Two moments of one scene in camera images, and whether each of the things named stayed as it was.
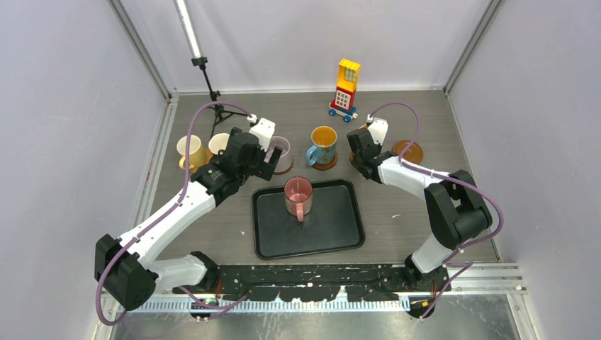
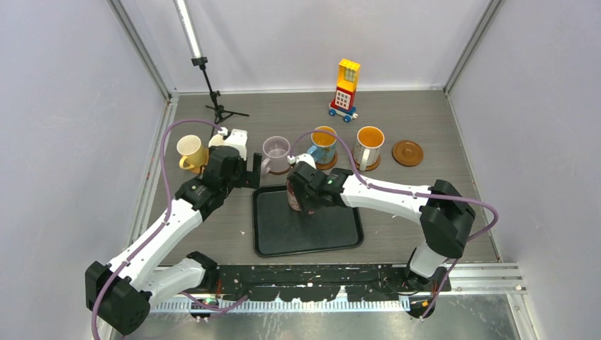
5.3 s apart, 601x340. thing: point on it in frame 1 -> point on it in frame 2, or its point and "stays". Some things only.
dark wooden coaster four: (328, 165) stays
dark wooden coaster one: (279, 173) stays
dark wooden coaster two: (414, 154) stays
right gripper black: (356, 159) -> (307, 205)
